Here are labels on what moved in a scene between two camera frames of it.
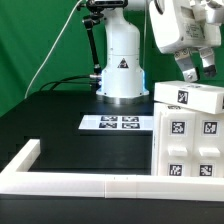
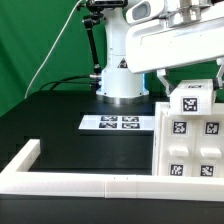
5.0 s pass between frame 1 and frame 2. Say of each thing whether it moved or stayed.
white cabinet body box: stayed
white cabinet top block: moved
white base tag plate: stayed
